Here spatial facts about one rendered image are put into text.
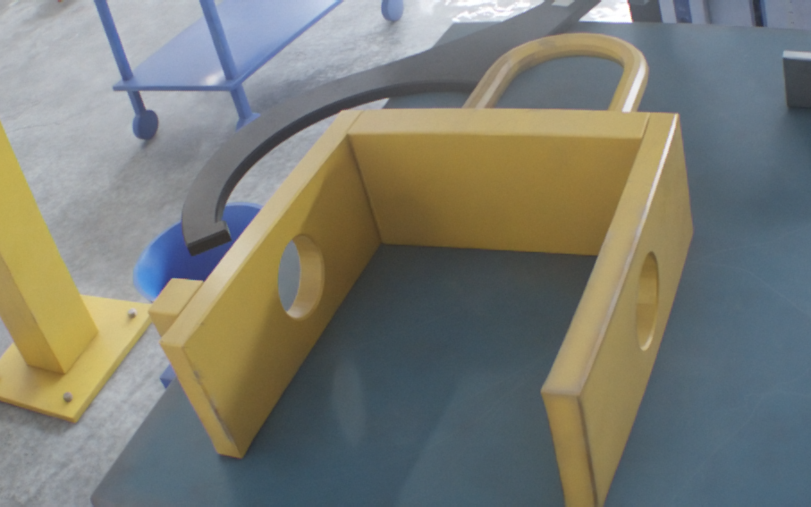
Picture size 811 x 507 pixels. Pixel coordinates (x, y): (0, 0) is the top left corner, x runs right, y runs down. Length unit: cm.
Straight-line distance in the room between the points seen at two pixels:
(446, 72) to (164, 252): 144
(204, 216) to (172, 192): 241
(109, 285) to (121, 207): 40
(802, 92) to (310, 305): 27
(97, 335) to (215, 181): 193
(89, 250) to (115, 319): 43
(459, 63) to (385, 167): 17
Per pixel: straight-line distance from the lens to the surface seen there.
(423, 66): 61
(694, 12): 168
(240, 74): 291
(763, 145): 50
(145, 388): 227
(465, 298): 43
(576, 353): 30
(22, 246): 228
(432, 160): 43
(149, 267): 196
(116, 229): 291
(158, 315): 38
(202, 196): 55
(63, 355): 240
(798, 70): 52
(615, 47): 53
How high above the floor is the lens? 133
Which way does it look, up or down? 35 degrees down
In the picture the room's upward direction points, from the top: 17 degrees counter-clockwise
